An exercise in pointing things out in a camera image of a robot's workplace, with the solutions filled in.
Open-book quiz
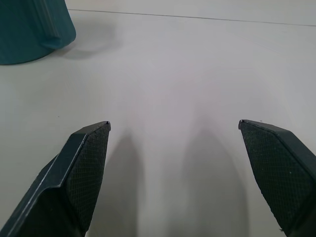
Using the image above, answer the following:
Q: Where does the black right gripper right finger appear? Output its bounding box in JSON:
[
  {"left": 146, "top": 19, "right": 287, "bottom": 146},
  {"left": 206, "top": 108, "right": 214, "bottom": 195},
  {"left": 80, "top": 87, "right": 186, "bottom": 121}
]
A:
[{"left": 238, "top": 119, "right": 316, "bottom": 237}]

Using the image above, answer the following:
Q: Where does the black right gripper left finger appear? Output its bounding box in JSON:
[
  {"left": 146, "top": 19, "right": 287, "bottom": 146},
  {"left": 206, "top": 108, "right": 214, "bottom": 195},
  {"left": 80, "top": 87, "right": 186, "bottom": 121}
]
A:
[{"left": 0, "top": 120, "right": 111, "bottom": 237}]

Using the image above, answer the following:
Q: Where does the teal plastic pitcher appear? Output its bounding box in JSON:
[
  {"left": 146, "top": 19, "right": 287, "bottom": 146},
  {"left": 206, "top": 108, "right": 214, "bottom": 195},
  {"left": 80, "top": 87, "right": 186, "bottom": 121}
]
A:
[{"left": 0, "top": 0, "right": 77, "bottom": 66}]

